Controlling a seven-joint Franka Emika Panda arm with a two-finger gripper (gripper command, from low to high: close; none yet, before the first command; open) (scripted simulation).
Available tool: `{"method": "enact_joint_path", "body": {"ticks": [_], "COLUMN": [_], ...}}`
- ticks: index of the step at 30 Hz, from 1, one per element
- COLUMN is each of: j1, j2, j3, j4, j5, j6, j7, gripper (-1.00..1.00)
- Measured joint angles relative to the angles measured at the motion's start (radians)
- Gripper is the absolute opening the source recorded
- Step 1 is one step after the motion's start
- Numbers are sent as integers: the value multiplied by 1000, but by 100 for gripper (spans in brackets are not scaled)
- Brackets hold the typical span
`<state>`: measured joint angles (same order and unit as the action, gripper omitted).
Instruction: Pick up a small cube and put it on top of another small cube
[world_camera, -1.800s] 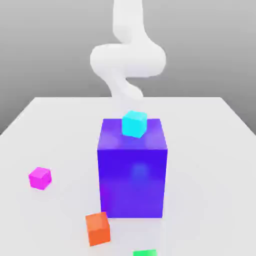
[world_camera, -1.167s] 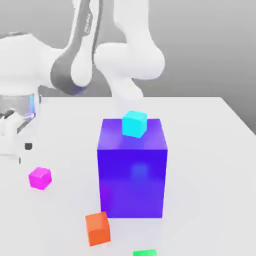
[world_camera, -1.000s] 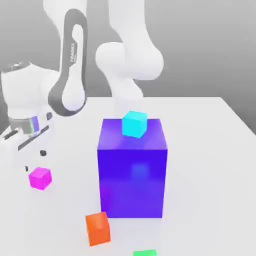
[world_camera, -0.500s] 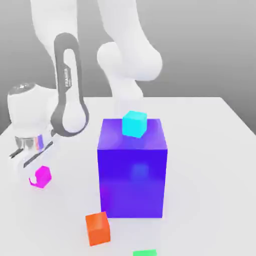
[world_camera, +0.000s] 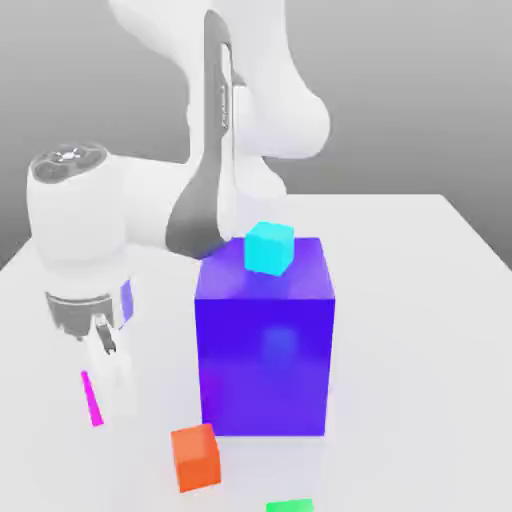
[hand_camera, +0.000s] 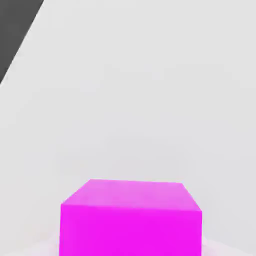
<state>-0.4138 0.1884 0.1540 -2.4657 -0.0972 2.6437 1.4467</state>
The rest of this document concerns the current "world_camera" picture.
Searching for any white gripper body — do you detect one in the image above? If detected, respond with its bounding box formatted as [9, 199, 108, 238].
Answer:
[84, 325, 135, 405]

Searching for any small magenta cube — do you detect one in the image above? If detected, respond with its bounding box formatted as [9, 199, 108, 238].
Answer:
[80, 370, 105, 428]

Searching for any small orange cube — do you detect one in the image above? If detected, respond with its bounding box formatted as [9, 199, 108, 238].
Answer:
[170, 422, 222, 494]

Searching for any small cyan cube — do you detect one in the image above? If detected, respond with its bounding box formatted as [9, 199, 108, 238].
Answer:
[243, 220, 296, 278]

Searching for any small green cube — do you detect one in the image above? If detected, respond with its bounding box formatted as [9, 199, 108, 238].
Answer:
[265, 498, 316, 512]

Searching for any large blue box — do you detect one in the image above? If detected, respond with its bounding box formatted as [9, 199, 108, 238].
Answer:
[194, 236, 336, 438]

